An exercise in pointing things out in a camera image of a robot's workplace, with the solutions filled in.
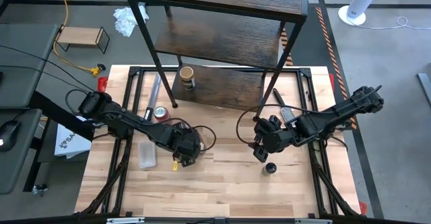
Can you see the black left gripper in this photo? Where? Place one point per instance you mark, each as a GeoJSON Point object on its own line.
{"type": "Point", "coordinates": [188, 145]}

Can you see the black metal wood shelf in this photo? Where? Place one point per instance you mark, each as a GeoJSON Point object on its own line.
{"type": "Point", "coordinates": [219, 35]}

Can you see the black computer mouse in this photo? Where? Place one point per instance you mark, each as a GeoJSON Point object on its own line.
{"type": "Point", "coordinates": [8, 135]}

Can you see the yellow lid seasoning jar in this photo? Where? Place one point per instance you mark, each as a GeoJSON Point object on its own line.
{"type": "Point", "coordinates": [175, 165]}

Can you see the white printed box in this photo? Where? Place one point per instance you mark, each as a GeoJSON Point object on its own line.
{"type": "Point", "coordinates": [70, 143]}

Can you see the red corner guard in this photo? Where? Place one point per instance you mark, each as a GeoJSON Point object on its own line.
{"type": "Point", "coordinates": [102, 82]}
{"type": "Point", "coordinates": [363, 208]}
{"type": "Point", "coordinates": [331, 82]}

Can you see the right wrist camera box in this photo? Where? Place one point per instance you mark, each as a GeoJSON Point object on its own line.
{"type": "Point", "coordinates": [267, 123]}

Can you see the black diagonal beam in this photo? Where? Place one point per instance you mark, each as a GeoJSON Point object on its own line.
{"type": "Point", "coordinates": [57, 116]}

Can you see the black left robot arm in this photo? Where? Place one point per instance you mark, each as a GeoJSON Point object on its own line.
{"type": "Point", "coordinates": [128, 119]}

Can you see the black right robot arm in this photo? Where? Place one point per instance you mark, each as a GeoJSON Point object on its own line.
{"type": "Point", "coordinates": [336, 116]}

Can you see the clear plastic container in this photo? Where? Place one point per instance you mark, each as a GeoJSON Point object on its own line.
{"type": "Point", "coordinates": [147, 155]}

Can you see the black lid green spice jar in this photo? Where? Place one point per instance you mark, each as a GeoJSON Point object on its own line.
{"type": "Point", "coordinates": [269, 168]}

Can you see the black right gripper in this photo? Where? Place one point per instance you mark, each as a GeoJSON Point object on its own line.
{"type": "Point", "coordinates": [276, 141]}

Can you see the grey tube with black end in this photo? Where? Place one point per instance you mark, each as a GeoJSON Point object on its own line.
{"type": "Point", "coordinates": [154, 93]}

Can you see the black aluminium rig frame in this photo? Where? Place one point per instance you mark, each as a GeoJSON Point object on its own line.
{"type": "Point", "coordinates": [134, 70]}

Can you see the grey metal bar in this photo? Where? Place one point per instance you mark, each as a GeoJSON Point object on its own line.
{"type": "Point", "coordinates": [425, 87]}

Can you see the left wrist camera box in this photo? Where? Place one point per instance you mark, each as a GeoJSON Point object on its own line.
{"type": "Point", "coordinates": [182, 128]}

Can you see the beige lid spice jar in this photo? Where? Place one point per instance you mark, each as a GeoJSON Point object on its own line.
{"type": "Point", "coordinates": [187, 76]}

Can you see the grey desk top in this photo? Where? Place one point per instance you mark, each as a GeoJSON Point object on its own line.
{"type": "Point", "coordinates": [17, 170]}
{"type": "Point", "coordinates": [23, 66]}

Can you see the black and silver tool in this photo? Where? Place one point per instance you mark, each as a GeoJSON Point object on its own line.
{"type": "Point", "coordinates": [284, 108]}

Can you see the small metal clamp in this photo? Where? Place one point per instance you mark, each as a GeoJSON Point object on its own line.
{"type": "Point", "coordinates": [39, 189]}

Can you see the red soda can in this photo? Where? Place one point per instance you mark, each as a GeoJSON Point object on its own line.
{"type": "Point", "coordinates": [161, 113]}

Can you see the white crumpled cloth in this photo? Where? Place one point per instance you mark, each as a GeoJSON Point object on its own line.
{"type": "Point", "coordinates": [129, 19]}

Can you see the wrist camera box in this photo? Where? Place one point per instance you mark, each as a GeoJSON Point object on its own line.
{"type": "Point", "coordinates": [182, 128]}
{"type": "Point", "coordinates": [267, 123]}

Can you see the silver bracket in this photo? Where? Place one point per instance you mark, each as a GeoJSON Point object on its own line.
{"type": "Point", "coordinates": [125, 221]}
{"type": "Point", "coordinates": [313, 221]}

